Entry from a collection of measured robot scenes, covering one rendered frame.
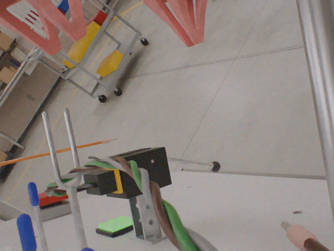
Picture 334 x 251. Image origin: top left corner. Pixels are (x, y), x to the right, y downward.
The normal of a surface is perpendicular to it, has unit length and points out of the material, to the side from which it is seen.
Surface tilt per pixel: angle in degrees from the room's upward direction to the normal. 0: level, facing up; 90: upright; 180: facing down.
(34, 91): 90
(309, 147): 0
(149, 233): 95
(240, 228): 48
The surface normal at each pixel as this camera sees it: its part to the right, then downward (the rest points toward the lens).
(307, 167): -0.74, -0.52
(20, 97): 0.47, 0.05
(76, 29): 0.70, 0.07
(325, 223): -0.18, -0.98
